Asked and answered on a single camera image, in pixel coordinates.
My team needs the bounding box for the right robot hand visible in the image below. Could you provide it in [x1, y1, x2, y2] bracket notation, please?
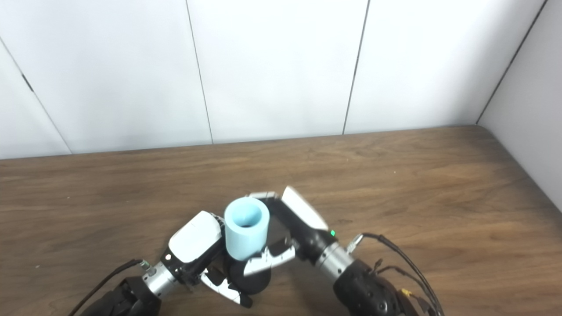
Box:
[243, 186, 339, 277]

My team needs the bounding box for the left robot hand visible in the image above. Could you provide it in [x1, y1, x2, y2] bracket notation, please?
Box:
[160, 211, 253, 308]

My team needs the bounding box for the light-blue hose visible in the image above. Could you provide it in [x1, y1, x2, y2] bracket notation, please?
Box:
[224, 197, 270, 261]

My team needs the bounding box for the black nozzle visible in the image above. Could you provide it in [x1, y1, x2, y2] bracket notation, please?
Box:
[228, 259, 272, 295]

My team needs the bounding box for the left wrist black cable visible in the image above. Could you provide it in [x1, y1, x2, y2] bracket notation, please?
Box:
[68, 259, 152, 316]

